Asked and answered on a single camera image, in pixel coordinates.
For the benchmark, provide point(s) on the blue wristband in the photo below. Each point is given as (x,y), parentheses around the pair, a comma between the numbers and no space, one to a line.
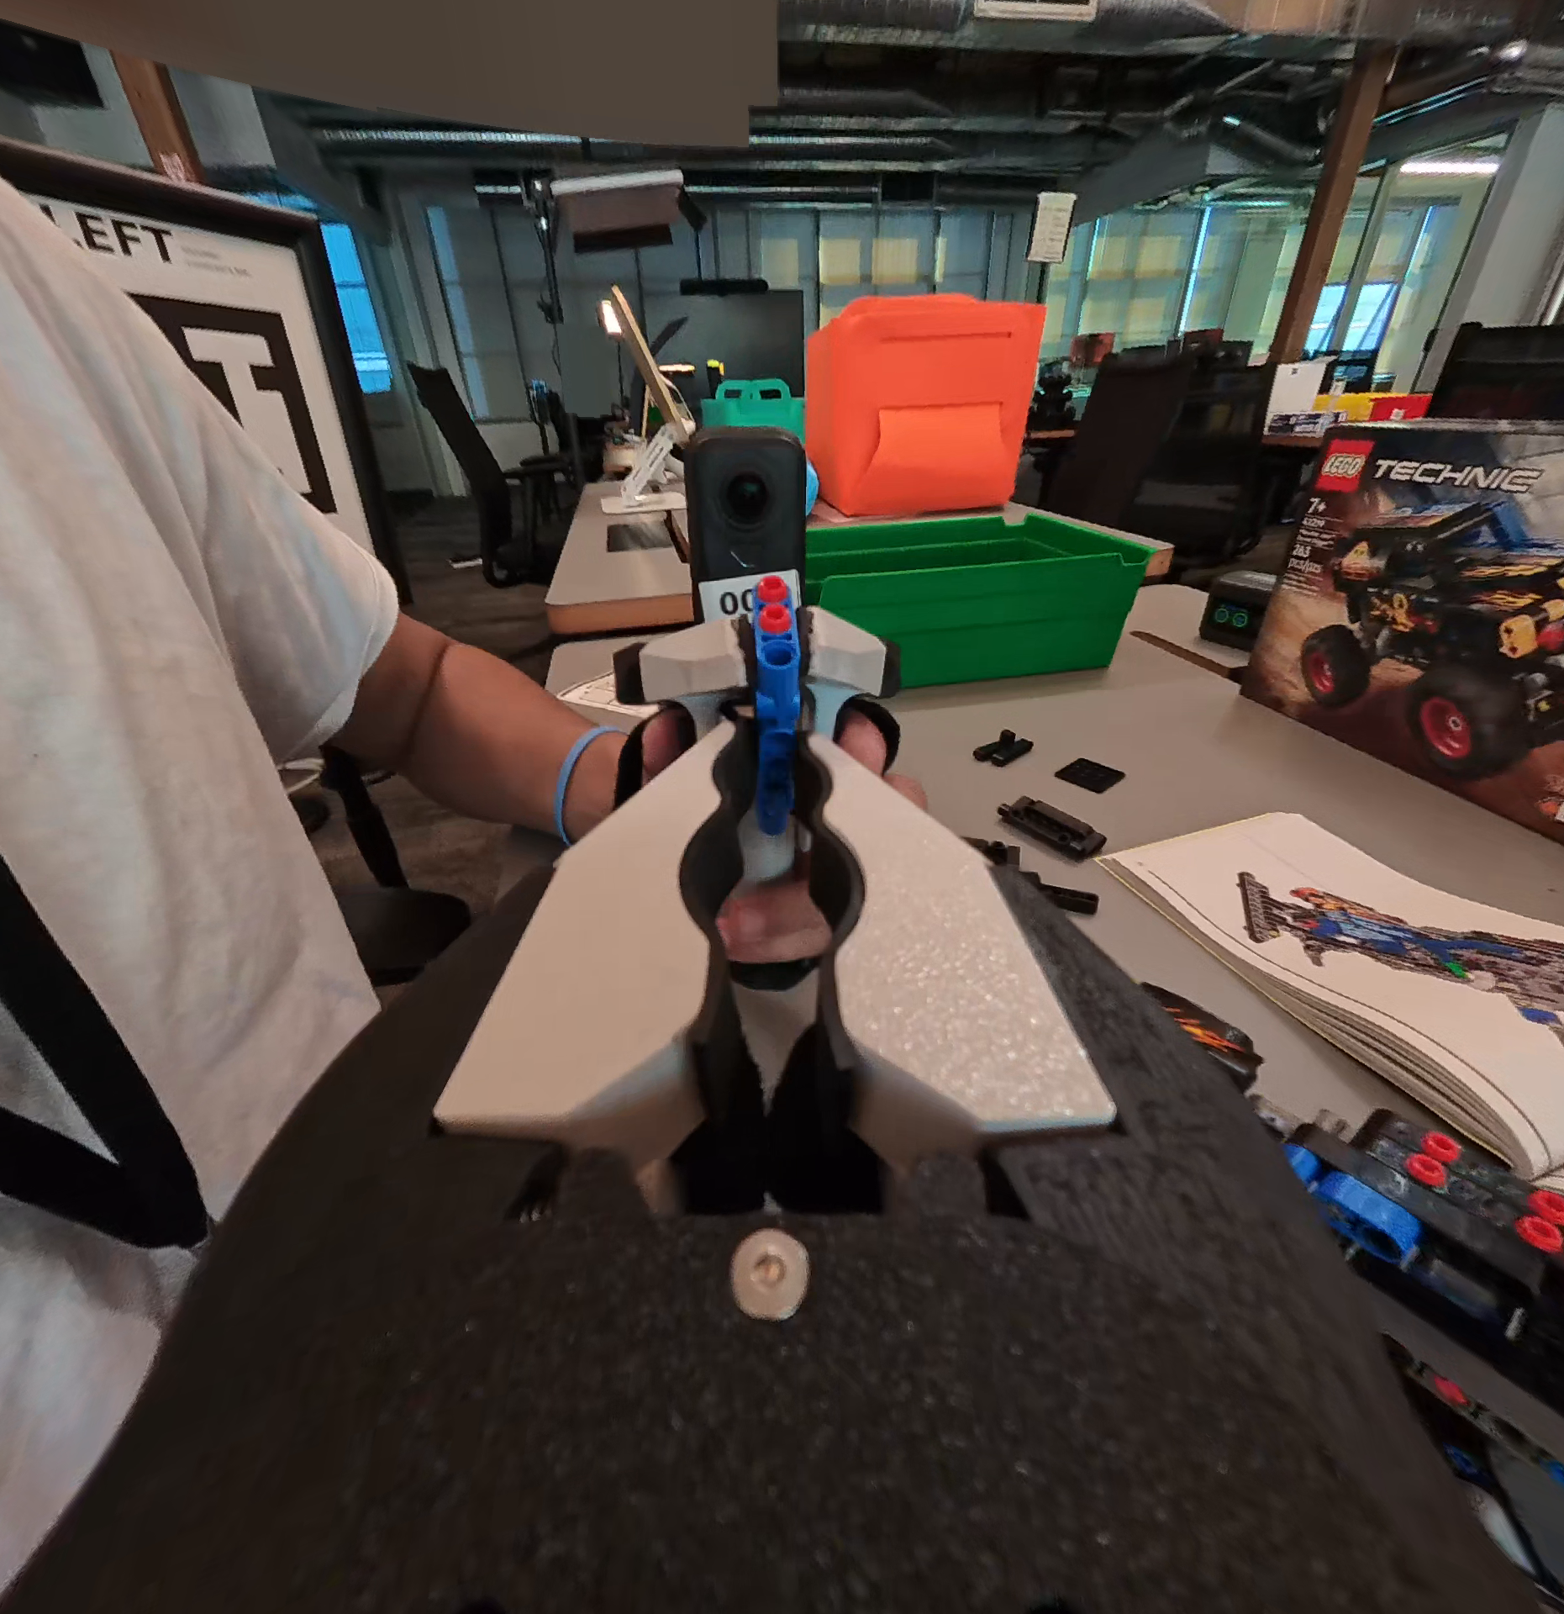
(581,781)

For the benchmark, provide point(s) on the black office chair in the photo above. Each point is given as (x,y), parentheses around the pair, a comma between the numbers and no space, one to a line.
(478,480)
(409,921)

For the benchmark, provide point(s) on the black long lego beam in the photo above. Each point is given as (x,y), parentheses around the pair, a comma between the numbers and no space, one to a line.
(1066,895)

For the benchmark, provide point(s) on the hanging ceiling light fixture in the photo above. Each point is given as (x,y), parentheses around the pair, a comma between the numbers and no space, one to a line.
(618,209)

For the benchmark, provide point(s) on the black lego frame piece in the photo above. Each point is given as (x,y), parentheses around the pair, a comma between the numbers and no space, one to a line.
(1051,826)

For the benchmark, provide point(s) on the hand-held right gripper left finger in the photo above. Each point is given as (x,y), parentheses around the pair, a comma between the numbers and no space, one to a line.
(567,1008)

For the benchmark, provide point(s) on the framed black white marker sign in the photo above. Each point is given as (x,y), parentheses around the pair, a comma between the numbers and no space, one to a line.
(264,378)

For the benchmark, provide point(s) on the dark high-backed chair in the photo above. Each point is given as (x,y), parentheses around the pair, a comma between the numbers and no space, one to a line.
(1135,441)

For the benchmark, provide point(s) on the black flat lego tile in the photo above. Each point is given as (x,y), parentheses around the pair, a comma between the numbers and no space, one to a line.
(1090,776)

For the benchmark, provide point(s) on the person's left hand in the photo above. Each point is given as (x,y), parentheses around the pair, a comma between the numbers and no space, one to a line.
(768,921)

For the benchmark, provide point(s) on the blue black lego truck model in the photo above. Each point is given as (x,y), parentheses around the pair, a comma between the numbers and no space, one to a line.
(1462,1198)

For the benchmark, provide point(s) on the green plastic bin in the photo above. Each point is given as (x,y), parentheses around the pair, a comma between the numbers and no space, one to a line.
(971,605)

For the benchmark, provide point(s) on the person's left forearm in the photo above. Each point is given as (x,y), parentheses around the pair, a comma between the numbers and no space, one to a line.
(478,718)

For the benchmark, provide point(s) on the desk with wooden edge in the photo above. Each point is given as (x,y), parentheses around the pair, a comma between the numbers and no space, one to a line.
(618,581)

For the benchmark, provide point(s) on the lego set cardboard box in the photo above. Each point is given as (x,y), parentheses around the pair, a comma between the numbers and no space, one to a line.
(1425,631)

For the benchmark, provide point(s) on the blue lego panel piece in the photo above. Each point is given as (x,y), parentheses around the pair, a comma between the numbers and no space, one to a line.
(776,731)

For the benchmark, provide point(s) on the wooden post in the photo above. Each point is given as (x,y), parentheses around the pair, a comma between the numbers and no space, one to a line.
(1330,214)

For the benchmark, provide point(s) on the small green basket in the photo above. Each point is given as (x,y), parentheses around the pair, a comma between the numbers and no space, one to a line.
(753,410)

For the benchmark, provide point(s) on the black monitor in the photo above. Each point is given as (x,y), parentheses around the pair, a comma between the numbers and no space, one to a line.
(744,335)

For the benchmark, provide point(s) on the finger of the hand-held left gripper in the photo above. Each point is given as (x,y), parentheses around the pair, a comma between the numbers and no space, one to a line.
(687,664)
(845,655)

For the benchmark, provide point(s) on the lego instruction booklet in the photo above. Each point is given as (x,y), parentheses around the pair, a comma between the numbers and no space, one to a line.
(1336,908)

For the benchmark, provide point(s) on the black timer device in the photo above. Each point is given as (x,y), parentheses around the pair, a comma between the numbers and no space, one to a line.
(1235,618)

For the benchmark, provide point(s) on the tablet on stand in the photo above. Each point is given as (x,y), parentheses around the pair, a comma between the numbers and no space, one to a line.
(649,404)

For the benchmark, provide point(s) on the black lego pin connector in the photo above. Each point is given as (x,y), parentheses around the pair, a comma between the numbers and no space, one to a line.
(1003,746)

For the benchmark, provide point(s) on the small colourful boxes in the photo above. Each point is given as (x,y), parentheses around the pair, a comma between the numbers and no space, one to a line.
(1362,404)

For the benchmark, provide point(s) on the black studded lego plate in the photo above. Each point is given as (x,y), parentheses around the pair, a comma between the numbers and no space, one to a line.
(990,852)

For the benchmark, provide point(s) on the hanging paper sign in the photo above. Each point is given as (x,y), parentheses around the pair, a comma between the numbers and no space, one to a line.
(1051,227)

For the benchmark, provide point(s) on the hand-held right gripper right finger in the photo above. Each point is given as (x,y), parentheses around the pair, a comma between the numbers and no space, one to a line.
(971,1008)

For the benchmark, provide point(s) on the orange bag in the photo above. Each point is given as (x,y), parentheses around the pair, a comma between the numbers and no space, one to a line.
(921,404)

